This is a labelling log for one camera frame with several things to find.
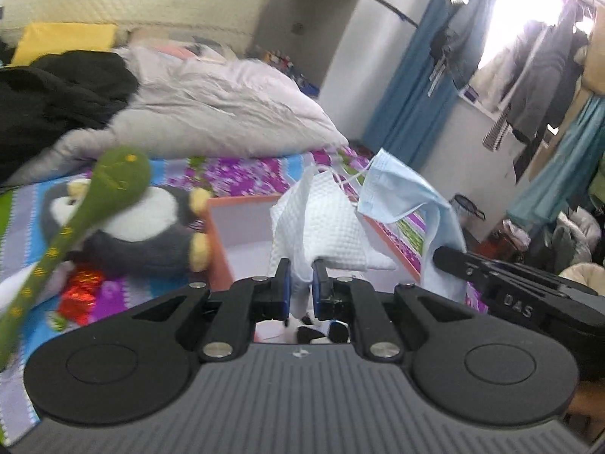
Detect striped purple bed sheet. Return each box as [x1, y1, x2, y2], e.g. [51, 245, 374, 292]
[0, 144, 490, 438]

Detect beige quilted headboard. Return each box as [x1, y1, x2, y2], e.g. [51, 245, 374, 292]
[0, 0, 270, 56]

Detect orange cardboard box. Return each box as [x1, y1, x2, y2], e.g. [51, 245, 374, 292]
[205, 193, 422, 294]

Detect pink patterned pillow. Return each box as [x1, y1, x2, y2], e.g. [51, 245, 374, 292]
[130, 28, 230, 63]

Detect teal hanging garment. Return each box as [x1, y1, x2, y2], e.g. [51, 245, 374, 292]
[507, 93, 605, 233]

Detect grey white duvet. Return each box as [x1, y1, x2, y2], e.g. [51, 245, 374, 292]
[5, 44, 349, 186]

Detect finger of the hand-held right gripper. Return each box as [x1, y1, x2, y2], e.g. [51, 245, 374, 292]
[433, 245, 599, 295]

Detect red shiny packet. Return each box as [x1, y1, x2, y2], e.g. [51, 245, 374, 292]
[57, 269, 105, 328]

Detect white waffle cloth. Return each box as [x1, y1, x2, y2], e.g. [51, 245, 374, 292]
[268, 165, 399, 315]

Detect striped hanging garment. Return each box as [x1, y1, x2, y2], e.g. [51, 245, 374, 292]
[481, 103, 515, 153]

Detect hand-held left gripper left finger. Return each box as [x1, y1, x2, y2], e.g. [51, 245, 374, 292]
[127, 259, 292, 361]

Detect grey penguin plush toy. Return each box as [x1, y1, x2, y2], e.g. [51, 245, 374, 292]
[39, 177, 214, 279]

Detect blue curtain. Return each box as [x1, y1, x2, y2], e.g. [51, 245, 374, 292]
[360, 0, 497, 172]

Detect beige round cushion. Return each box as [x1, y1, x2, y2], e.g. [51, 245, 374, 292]
[558, 261, 605, 295]

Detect yellow pillow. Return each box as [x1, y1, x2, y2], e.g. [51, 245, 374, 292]
[9, 22, 119, 68]

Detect dark denim hanging garment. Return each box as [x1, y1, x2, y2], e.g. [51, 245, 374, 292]
[428, 0, 498, 90]

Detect green plush snake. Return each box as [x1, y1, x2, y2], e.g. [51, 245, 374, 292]
[0, 146, 153, 370]

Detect black clothing pile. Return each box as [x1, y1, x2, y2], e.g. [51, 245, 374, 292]
[0, 50, 141, 184]

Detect colourful bedside clutter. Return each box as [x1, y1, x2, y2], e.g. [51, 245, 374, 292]
[262, 48, 323, 98]

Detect grey white stuffed bags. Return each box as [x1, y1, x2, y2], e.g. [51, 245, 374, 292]
[548, 207, 605, 268]

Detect red brown bag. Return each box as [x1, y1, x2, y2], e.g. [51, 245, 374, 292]
[476, 218, 534, 262]

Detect blue face mask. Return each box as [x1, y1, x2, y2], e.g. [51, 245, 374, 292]
[355, 148, 468, 302]

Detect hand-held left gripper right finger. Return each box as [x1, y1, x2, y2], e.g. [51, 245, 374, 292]
[312, 259, 474, 361]

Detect white trash bin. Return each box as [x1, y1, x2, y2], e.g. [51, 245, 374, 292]
[450, 193, 487, 233]

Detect person's right hand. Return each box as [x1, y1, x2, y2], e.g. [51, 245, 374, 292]
[565, 378, 605, 442]

